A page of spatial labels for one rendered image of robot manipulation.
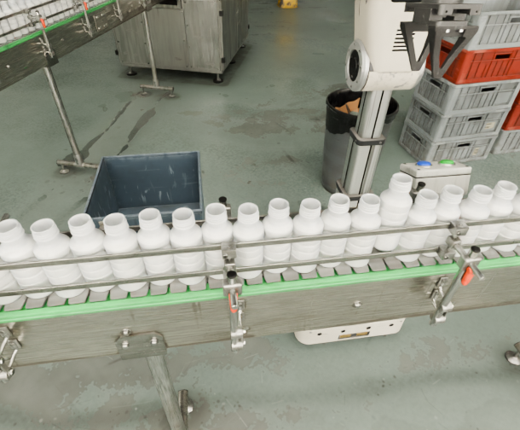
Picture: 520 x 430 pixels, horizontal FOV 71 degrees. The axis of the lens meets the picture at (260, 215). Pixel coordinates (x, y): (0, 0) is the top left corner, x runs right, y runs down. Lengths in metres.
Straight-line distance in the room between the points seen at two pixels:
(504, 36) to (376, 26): 1.90
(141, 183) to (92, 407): 0.96
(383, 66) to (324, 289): 0.74
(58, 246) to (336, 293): 0.54
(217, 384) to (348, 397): 0.56
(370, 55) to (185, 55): 3.35
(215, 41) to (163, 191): 3.09
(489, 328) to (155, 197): 1.72
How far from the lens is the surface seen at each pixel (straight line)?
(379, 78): 1.27
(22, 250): 0.75
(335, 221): 0.71
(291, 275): 0.77
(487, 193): 0.86
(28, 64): 2.54
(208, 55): 4.34
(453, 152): 3.32
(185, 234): 0.66
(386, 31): 1.22
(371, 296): 0.86
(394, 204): 0.73
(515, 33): 3.09
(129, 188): 1.35
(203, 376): 1.77
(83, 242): 0.70
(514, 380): 2.10
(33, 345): 0.91
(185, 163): 1.27
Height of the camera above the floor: 1.59
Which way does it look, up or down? 41 degrees down
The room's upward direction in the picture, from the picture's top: 2 degrees clockwise
